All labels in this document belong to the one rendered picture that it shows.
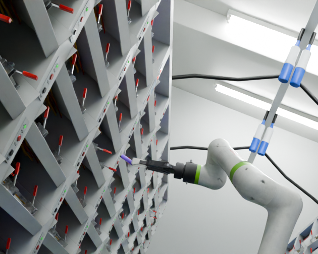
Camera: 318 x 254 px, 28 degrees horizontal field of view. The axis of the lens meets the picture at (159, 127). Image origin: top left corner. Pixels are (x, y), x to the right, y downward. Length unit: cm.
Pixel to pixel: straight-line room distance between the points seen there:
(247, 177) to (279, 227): 23
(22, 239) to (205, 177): 93
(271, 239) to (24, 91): 120
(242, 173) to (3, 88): 121
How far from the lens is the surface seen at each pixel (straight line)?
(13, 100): 156
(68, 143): 233
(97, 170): 276
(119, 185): 372
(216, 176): 282
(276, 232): 246
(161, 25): 310
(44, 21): 156
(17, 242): 228
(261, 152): 511
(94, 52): 205
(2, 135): 163
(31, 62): 169
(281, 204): 246
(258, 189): 240
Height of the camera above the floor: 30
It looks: 18 degrees up
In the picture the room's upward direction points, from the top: 24 degrees clockwise
